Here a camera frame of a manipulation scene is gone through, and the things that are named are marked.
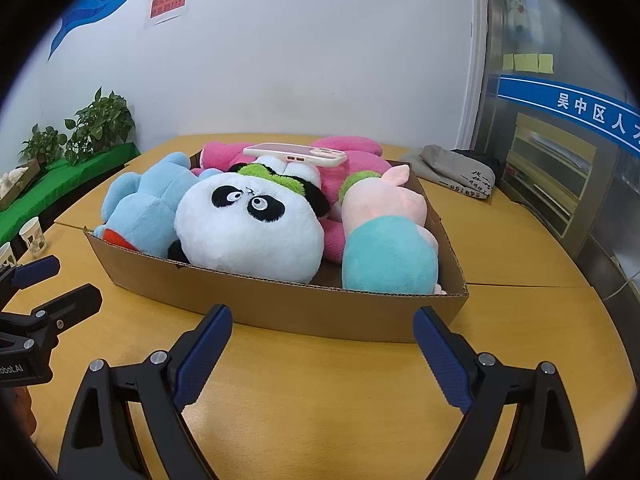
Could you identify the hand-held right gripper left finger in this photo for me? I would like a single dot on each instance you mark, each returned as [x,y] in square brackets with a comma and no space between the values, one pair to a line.
[200,355]

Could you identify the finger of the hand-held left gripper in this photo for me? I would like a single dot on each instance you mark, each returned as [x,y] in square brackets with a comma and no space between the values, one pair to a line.
[35,270]
[75,302]

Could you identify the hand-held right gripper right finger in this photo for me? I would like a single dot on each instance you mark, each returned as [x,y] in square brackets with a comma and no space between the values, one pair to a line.
[442,355]

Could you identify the cardboard box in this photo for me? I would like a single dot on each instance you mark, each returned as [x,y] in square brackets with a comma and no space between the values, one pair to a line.
[300,310]

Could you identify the teal and pink pig plush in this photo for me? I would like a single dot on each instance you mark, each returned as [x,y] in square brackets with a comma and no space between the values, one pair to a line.
[390,255]

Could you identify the light blue plush toy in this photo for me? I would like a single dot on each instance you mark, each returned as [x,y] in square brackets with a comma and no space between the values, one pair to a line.
[145,210]

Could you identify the white panda plush toy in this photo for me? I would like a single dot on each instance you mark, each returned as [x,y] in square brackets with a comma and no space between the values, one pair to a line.
[250,240]

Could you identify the pink plush toy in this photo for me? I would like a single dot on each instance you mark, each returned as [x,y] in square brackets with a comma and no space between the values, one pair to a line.
[370,165]

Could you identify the phone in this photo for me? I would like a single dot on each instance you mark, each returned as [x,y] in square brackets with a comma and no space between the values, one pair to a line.
[295,151]

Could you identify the person's left forearm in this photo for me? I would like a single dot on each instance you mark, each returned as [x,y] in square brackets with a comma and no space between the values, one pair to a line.
[25,410]

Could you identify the wooden desktop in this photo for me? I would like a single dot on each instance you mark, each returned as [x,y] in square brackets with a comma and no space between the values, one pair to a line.
[350,400]

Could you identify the printed paper cup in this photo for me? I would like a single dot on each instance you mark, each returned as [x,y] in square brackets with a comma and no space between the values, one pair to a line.
[34,237]
[6,255]

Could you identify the wooden tray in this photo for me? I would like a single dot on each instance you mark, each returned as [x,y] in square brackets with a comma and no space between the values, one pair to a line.
[27,180]

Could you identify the green mat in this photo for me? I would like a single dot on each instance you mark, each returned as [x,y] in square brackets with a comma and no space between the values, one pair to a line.
[75,180]

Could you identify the small green potted plant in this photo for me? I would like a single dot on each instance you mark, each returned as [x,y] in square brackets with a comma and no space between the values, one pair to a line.
[42,142]

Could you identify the large green potted plant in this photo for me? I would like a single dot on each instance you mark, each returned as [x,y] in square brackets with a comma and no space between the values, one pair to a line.
[102,120]

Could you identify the grey folded garment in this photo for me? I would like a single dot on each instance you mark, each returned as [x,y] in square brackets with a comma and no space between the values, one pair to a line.
[440,165]

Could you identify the black folded garment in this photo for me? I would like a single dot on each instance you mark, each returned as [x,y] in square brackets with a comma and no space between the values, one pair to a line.
[482,160]

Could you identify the glass partition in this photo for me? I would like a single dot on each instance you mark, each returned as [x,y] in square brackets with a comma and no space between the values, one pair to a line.
[550,185]

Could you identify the blue banner sticker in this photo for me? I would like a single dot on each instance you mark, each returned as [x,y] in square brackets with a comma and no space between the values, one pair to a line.
[550,97]

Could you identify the yellow sticky note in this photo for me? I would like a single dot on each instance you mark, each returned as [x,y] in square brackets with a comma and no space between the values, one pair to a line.
[545,62]
[526,62]
[508,62]

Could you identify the red wall sign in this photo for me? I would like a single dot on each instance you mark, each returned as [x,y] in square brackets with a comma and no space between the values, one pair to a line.
[169,6]

